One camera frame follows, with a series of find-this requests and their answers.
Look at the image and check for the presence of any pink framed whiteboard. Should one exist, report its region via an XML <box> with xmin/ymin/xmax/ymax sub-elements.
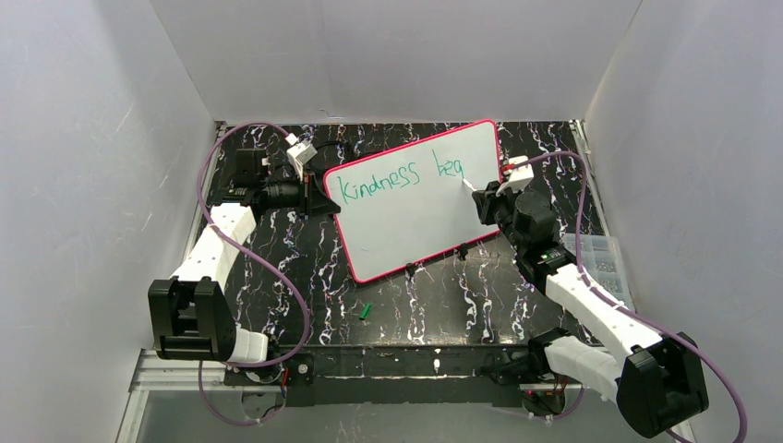
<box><xmin>323</xmin><ymin>120</ymin><xmax>500</xmax><ymax>283</ymax></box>

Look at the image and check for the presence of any green marker cap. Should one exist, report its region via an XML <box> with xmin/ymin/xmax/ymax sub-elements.
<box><xmin>359</xmin><ymin>304</ymin><xmax>372</xmax><ymax>321</ymax></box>

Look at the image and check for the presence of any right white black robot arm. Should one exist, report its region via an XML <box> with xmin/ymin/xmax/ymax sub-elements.
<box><xmin>472</xmin><ymin>182</ymin><xmax>709</xmax><ymax>438</ymax></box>

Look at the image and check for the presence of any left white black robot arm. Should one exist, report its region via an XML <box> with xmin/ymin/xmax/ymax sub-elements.
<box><xmin>148</xmin><ymin>142</ymin><xmax>340</xmax><ymax>367</ymax></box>

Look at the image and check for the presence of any black clip on whiteboard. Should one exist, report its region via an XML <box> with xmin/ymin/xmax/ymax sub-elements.
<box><xmin>404</xmin><ymin>263</ymin><xmax>418</xmax><ymax>280</ymax></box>

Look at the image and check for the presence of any clear plastic screw box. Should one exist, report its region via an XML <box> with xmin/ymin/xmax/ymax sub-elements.
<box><xmin>580</xmin><ymin>234</ymin><xmax>634</xmax><ymax>311</ymax></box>

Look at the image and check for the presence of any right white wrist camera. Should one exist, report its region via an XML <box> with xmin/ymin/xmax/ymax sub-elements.
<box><xmin>496</xmin><ymin>156</ymin><xmax>535</xmax><ymax>197</ymax></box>

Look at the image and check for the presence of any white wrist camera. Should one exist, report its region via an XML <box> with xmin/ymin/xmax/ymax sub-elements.
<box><xmin>284</xmin><ymin>133</ymin><xmax>318</xmax><ymax>179</ymax></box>
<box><xmin>496</xmin><ymin>156</ymin><xmax>535</xmax><ymax>197</ymax></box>

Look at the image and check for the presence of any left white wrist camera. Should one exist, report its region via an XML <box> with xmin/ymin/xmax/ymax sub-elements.
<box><xmin>284</xmin><ymin>133</ymin><xmax>318</xmax><ymax>179</ymax></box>

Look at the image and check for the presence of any black cable behind whiteboard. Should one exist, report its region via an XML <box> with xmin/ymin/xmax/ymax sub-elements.
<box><xmin>311</xmin><ymin>140</ymin><xmax>380</xmax><ymax>166</ymax></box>

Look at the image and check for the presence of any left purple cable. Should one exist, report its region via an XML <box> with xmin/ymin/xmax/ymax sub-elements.
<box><xmin>197</xmin><ymin>120</ymin><xmax>313</xmax><ymax>427</ymax></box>

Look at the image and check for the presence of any purple cable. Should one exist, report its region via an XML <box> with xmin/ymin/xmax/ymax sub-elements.
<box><xmin>197</xmin><ymin>120</ymin><xmax>313</xmax><ymax>427</ymax></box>
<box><xmin>504</xmin><ymin>150</ymin><xmax>749</xmax><ymax>443</ymax></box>

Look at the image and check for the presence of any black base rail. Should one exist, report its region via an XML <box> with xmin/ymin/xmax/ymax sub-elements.
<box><xmin>213</xmin><ymin>343</ymin><xmax>570</xmax><ymax>410</ymax></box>

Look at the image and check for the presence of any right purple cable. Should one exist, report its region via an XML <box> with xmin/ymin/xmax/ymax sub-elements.
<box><xmin>504</xmin><ymin>150</ymin><xmax>749</xmax><ymax>443</ymax></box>

